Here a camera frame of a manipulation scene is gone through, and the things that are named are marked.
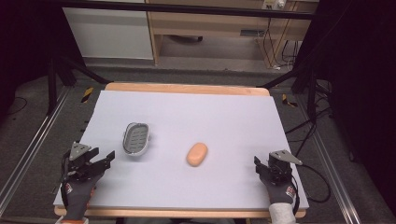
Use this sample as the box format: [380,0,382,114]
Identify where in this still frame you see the person's right hand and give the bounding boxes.
[261,178,297,206]

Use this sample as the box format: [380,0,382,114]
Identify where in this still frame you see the wooden desk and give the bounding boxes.
[145,0,319,68]

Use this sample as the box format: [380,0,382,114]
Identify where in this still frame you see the white cabinet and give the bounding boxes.
[62,7,155,61]

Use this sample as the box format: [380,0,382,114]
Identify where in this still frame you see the black floor cables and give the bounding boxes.
[284,79,334,157]

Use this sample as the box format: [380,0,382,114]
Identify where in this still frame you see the orange soap bar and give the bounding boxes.
[186,142,209,168]

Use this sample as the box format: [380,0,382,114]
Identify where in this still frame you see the dark curtain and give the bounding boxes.
[0,0,78,118]
[297,0,396,216]

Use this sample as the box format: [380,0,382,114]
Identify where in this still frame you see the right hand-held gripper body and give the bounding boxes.
[263,149,304,188]

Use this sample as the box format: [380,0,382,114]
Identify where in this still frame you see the cables under desk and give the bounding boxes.
[262,17,301,71]

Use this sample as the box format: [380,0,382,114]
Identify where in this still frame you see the wooden table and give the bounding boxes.
[53,81,307,219]

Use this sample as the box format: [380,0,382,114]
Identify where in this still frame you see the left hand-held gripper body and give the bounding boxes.
[63,141,106,183]

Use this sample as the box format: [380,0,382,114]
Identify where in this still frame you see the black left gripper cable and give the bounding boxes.
[60,150,71,208]

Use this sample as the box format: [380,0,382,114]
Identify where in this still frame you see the black frame bar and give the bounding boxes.
[60,0,316,21]

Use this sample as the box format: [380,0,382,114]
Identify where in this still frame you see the white table mat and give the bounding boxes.
[52,90,310,210]

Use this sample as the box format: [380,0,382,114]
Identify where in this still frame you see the metal floor rail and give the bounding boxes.
[295,92,362,224]
[0,87,71,217]

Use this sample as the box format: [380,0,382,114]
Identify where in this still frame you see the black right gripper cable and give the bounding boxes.
[290,163,332,217]

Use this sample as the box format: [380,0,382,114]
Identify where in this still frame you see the black metal stand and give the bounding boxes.
[256,64,319,123]
[46,55,110,117]

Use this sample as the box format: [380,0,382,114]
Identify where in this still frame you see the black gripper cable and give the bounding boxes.
[290,163,332,217]
[60,150,71,208]

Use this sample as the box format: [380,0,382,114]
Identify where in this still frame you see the white power strip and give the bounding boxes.
[262,0,286,10]

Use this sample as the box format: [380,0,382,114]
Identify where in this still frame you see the grey soap dish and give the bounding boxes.
[121,121,151,157]

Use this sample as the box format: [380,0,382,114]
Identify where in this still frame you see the yellow black floor marker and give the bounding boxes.
[281,93,299,108]
[80,86,94,104]

